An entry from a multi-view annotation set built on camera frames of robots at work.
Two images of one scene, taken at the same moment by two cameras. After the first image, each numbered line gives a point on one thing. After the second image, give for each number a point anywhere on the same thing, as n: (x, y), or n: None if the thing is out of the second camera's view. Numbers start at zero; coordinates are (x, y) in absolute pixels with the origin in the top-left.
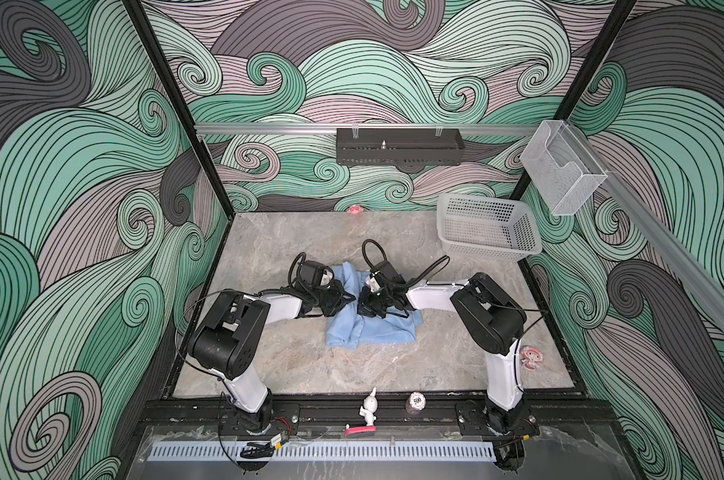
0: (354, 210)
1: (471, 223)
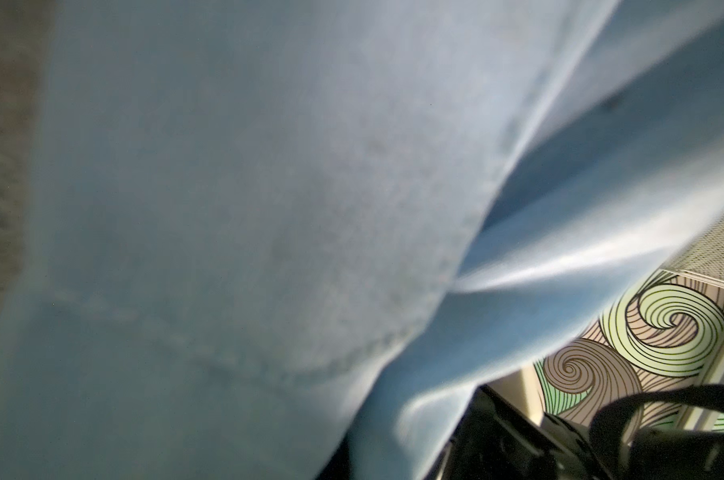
0: None
1: (720, 253)
